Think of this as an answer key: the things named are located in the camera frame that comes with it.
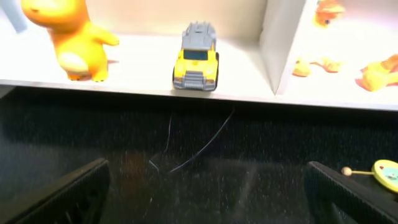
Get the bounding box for orange toy dinosaur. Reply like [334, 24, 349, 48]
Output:
[21, 0, 121, 83]

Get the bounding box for white plush duck yellow hat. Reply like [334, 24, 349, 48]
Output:
[355, 54, 398, 93]

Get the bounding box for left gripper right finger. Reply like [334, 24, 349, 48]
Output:
[302, 160, 398, 224]

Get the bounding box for white shelf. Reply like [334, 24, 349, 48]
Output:
[0, 0, 398, 112]

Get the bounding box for yellow wooden rattle drum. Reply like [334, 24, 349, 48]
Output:
[340, 159, 398, 194]

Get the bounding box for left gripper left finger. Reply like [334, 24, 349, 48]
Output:
[0, 157, 111, 224]

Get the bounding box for grey and yellow toy truck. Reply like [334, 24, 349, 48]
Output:
[171, 21, 220, 92]

